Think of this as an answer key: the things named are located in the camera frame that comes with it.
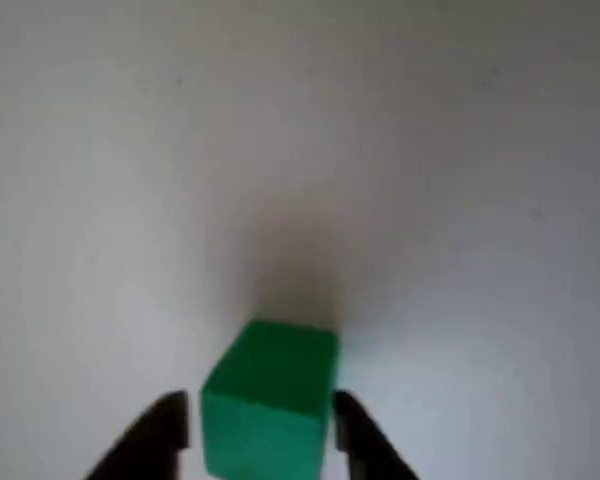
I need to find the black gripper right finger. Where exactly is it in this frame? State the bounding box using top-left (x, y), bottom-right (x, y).
top-left (333, 390), bottom-right (420, 480)

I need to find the green cube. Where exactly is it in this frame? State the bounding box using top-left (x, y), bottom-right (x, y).
top-left (200, 319), bottom-right (341, 480)

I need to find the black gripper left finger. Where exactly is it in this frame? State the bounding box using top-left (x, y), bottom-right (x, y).
top-left (83, 390), bottom-right (191, 480)

